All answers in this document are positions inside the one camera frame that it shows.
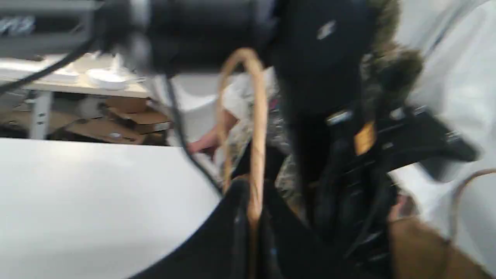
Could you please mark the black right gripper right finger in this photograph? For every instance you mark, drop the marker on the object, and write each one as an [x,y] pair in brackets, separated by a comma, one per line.
[289,250]

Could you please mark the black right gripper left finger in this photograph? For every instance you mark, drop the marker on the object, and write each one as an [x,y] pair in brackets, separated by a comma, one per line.
[217,250]

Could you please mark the brown paper bag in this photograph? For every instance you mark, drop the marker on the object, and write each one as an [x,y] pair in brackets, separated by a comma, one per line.
[250,60]

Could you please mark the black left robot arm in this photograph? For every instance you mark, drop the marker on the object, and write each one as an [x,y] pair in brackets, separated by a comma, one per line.
[170,36]

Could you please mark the person's hand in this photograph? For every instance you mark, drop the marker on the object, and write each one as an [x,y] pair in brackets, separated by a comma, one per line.
[209,142]

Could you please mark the cardboard boxes under table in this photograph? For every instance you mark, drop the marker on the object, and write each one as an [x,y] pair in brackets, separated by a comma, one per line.
[91,120]

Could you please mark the side table with dishes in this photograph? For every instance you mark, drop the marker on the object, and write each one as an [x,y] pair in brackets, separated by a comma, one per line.
[78,77]

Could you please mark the white backdrop cloth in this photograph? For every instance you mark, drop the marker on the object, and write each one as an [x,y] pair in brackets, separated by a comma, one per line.
[459,85]

